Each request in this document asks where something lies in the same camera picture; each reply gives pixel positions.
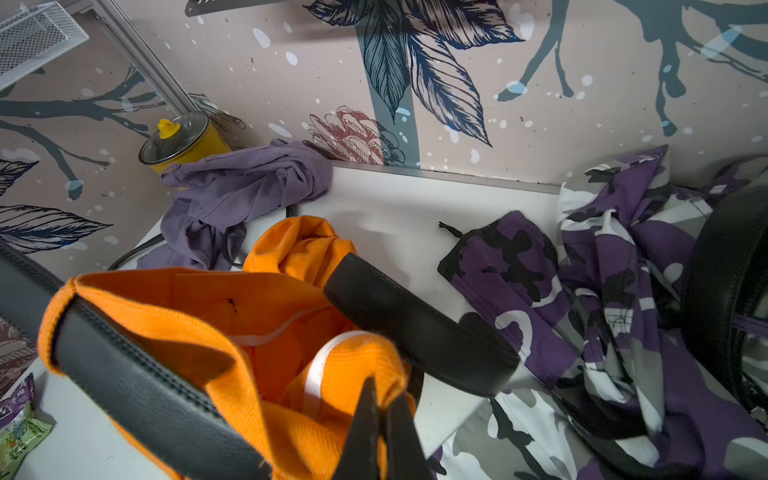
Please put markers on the lavender purple trousers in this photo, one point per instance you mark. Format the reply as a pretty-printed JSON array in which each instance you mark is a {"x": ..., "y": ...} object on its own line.
[{"x": 242, "y": 185}]

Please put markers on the dark candy bar wrapper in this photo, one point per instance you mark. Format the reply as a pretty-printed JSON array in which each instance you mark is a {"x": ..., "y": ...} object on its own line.
[{"x": 23, "y": 396}]

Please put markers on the white wire mesh shelf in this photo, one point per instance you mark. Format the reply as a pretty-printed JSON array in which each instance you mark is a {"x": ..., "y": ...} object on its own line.
[{"x": 34, "y": 37}]

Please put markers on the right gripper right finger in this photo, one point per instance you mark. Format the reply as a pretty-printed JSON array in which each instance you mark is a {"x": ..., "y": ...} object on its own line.
[{"x": 405, "y": 457}]

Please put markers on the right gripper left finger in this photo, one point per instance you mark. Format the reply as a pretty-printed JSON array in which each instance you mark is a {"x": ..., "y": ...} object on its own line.
[{"x": 359, "y": 459}]

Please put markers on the yellow pot with lid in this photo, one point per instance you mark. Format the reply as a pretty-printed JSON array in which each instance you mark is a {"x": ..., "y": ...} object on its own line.
[{"x": 185, "y": 139}]

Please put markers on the green snack wrapper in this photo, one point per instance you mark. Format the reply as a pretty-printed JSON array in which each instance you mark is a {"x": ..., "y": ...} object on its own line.
[{"x": 22, "y": 435}]

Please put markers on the purple camouflage trousers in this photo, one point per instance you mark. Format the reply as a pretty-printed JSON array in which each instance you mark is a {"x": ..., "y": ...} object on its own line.
[{"x": 608, "y": 388}]

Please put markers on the orange trousers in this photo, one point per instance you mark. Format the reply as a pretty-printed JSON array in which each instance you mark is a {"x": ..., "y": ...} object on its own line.
[{"x": 263, "y": 348}]

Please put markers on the black leather belt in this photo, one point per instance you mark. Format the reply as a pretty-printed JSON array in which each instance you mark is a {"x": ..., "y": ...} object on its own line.
[{"x": 204, "y": 248}]

